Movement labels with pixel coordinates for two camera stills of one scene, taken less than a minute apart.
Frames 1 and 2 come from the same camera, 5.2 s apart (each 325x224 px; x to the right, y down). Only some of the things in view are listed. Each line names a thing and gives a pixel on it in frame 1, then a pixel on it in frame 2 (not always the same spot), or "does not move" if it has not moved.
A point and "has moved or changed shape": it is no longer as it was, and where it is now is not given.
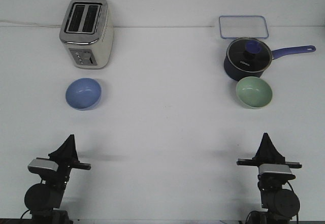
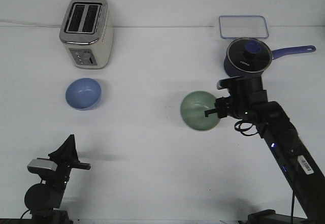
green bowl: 254,92 has moved or changed shape
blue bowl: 83,94 does not move
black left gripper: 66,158 does not move
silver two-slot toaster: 87,30 does not move
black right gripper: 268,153 to 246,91
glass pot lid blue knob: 249,55 does not move
